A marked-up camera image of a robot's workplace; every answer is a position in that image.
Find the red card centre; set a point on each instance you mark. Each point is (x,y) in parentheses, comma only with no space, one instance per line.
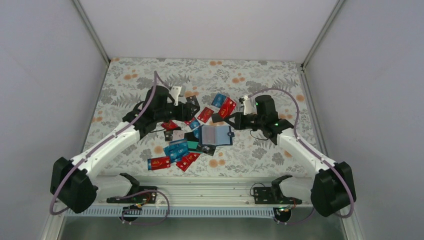
(205,114)

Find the aluminium mounting rail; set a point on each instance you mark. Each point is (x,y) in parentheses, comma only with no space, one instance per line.
(198,193)

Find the aluminium corner frame post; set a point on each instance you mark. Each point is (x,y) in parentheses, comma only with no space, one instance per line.
(91,30)

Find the light blue card far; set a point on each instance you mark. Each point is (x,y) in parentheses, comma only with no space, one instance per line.
(219,100)

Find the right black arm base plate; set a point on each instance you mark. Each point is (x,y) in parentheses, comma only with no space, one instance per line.
(264,196)

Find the small black LOGO card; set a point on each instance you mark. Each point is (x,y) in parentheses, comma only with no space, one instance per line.
(207,149)

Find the red VIP card front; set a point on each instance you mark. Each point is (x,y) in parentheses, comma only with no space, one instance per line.
(187,160)

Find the teal green card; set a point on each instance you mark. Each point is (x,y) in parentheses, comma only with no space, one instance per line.
(193,146)

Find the red card left pile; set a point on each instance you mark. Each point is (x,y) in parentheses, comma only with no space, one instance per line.
(159,163)

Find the dark grey LOGO card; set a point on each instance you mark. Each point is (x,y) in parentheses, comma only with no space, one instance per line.
(168,135)

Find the dark blue card holder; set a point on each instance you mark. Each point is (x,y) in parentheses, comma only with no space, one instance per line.
(216,135)

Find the floral patterned table mat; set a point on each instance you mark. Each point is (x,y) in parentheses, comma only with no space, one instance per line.
(128,80)

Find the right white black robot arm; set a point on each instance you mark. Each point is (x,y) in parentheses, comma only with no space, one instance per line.
(330,187)

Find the blue card front bottom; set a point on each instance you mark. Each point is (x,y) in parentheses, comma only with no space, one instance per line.
(149,164)

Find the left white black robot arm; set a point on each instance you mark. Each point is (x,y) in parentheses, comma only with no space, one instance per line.
(135,125)

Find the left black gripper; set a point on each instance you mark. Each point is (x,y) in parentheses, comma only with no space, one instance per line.
(184,114)

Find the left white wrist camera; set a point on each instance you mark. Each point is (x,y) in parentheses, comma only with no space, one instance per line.
(176,92)

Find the black card top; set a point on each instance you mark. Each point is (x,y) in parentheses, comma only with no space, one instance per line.
(193,100)

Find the white blossom card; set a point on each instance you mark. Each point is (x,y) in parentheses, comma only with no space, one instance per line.
(178,135)

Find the perforated grey cable duct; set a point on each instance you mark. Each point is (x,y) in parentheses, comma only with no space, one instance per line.
(177,212)

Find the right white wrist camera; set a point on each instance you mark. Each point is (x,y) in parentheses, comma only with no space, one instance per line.
(246,105)

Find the right aluminium frame post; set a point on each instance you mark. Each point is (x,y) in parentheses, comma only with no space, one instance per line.
(322,33)

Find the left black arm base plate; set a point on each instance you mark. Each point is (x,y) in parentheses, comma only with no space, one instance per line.
(135,197)

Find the blue card left pile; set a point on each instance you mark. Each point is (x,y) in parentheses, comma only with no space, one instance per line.
(176,150)

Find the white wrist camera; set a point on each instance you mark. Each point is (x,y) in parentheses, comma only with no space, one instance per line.
(176,92)
(246,105)

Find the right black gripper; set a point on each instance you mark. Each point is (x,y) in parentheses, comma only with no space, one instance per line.
(238,124)

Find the red VIP card gold text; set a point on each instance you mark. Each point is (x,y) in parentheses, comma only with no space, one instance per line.
(227,108)

